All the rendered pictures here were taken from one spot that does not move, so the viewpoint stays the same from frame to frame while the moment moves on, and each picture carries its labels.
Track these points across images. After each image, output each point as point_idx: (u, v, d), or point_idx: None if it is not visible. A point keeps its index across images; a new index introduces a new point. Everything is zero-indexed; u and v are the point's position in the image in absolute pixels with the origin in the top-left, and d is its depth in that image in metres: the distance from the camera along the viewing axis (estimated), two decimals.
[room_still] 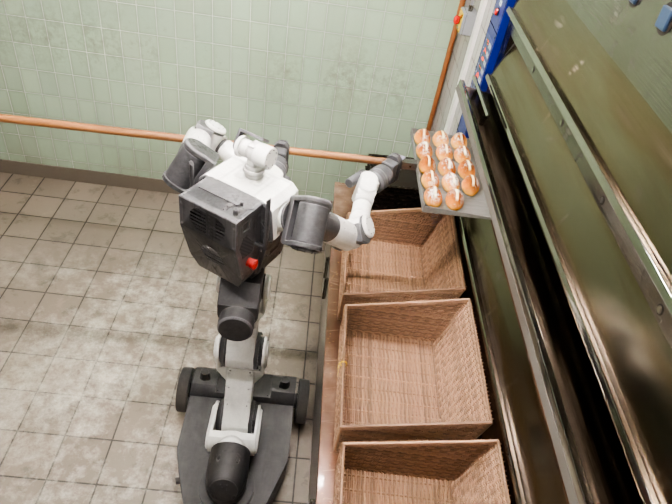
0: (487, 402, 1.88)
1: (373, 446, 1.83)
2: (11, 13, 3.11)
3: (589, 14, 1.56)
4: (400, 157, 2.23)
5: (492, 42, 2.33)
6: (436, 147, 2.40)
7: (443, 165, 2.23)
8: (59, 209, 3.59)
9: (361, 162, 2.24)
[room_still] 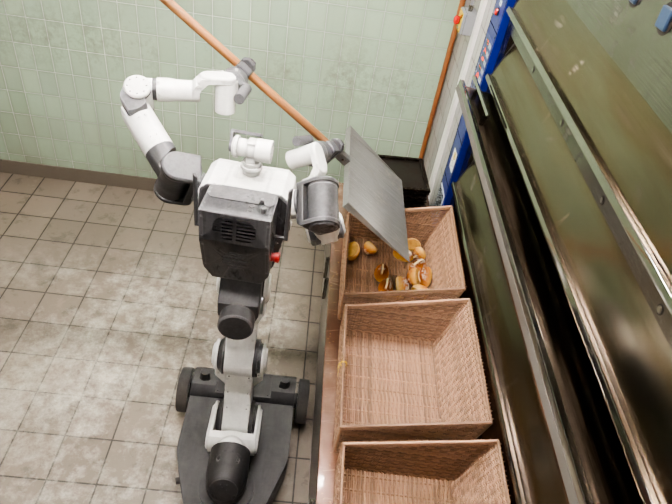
0: (487, 402, 1.88)
1: (373, 446, 1.83)
2: (11, 13, 3.11)
3: (589, 14, 1.56)
4: None
5: (492, 42, 2.33)
6: (419, 242, 2.79)
7: None
8: (59, 209, 3.59)
9: (304, 129, 2.15)
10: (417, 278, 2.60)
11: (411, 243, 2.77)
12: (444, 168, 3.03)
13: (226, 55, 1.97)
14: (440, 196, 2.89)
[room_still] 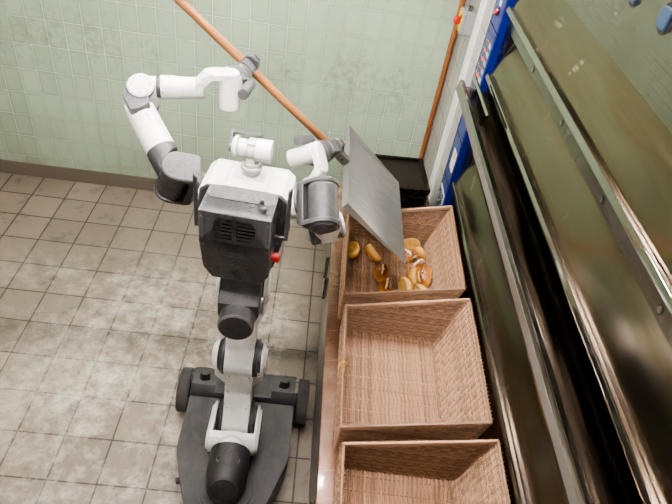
0: (487, 402, 1.88)
1: (373, 446, 1.83)
2: (11, 13, 3.11)
3: (589, 14, 1.56)
4: None
5: (492, 42, 2.33)
6: (418, 241, 2.79)
7: None
8: (59, 209, 3.59)
9: (306, 127, 2.14)
10: (417, 278, 2.60)
11: (410, 243, 2.77)
12: (444, 168, 3.03)
13: (230, 51, 1.96)
14: (440, 196, 2.89)
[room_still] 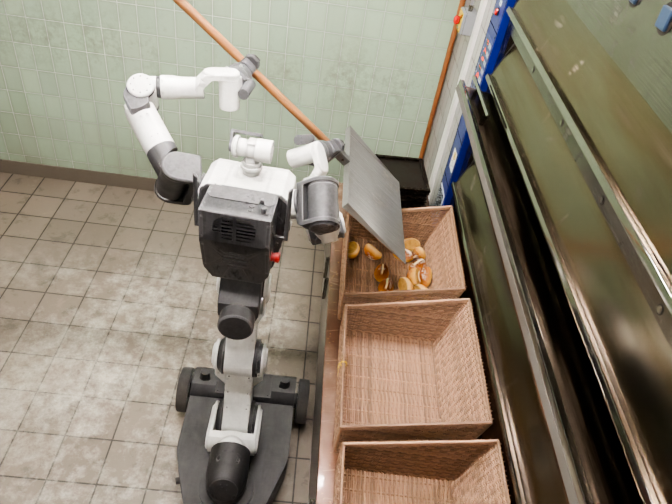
0: (487, 402, 1.88)
1: (373, 446, 1.83)
2: (11, 13, 3.11)
3: (589, 14, 1.56)
4: None
5: (492, 42, 2.33)
6: (418, 241, 2.79)
7: None
8: (59, 209, 3.59)
9: (306, 127, 2.14)
10: (417, 278, 2.60)
11: (410, 243, 2.77)
12: (444, 168, 3.03)
13: (230, 51, 1.96)
14: (440, 196, 2.89)
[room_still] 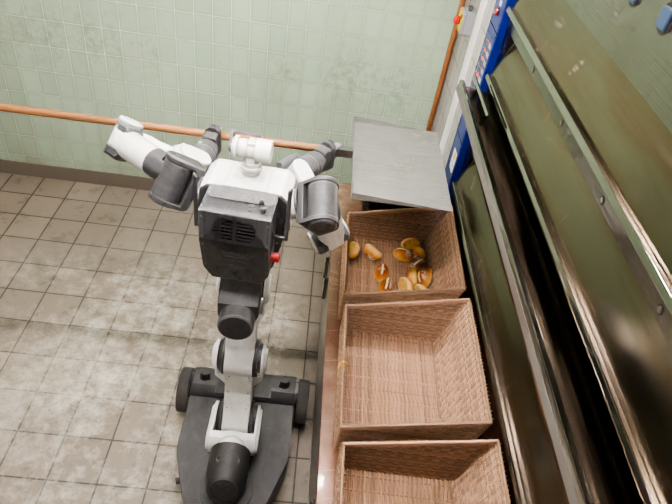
0: (487, 402, 1.88)
1: (373, 446, 1.83)
2: (11, 13, 3.11)
3: (589, 14, 1.56)
4: (335, 144, 2.19)
5: (492, 42, 2.33)
6: (418, 241, 2.79)
7: None
8: (59, 209, 3.59)
9: (296, 149, 2.21)
10: (417, 278, 2.60)
11: (410, 243, 2.77)
12: (444, 168, 3.03)
13: (196, 134, 2.17)
14: None
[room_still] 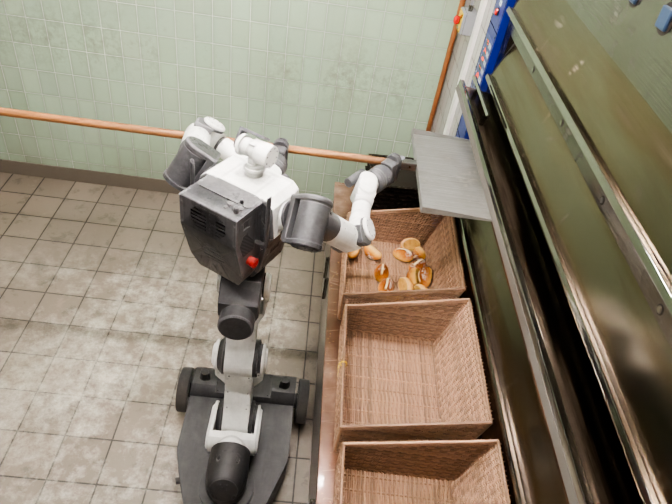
0: (487, 402, 1.88)
1: (373, 446, 1.83)
2: (11, 13, 3.11)
3: (589, 14, 1.56)
4: None
5: (492, 42, 2.33)
6: (418, 241, 2.79)
7: None
8: (59, 209, 3.59)
9: (361, 162, 2.23)
10: (417, 278, 2.60)
11: (410, 243, 2.77)
12: None
13: None
14: None
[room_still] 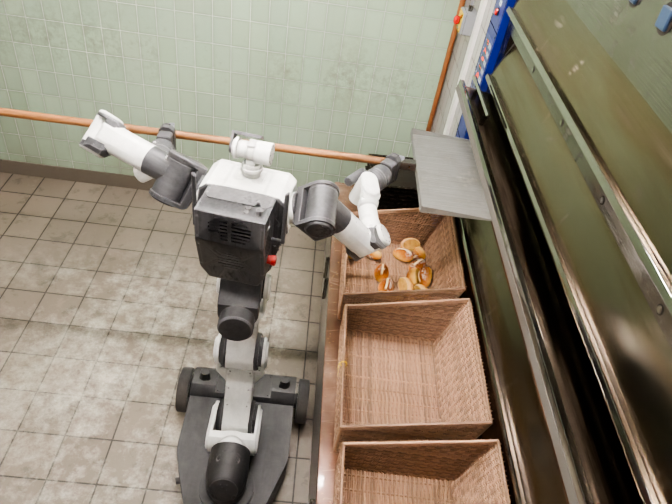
0: (487, 402, 1.88)
1: (373, 446, 1.83)
2: (11, 13, 3.11)
3: (589, 14, 1.56)
4: (399, 157, 2.22)
5: (492, 42, 2.33)
6: (418, 241, 2.79)
7: None
8: (59, 209, 3.59)
9: (360, 162, 2.23)
10: (417, 278, 2.60)
11: (410, 243, 2.77)
12: None
13: None
14: None
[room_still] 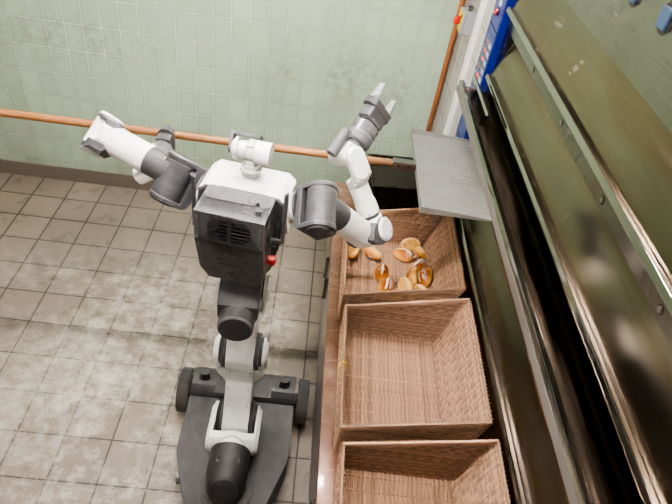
0: (487, 402, 1.88)
1: (373, 446, 1.83)
2: (11, 13, 3.11)
3: (589, 14, 1.56)
4: (378, 88, 1.86)
5: (492, 42, 2.33)
6: (418, 241, 2.79)
7: None
8: (59, 209, 3.59)
9: None
10: (417, 278, 2.60)
11: (410, 243, 2.77)
12: None
13: None
14: None
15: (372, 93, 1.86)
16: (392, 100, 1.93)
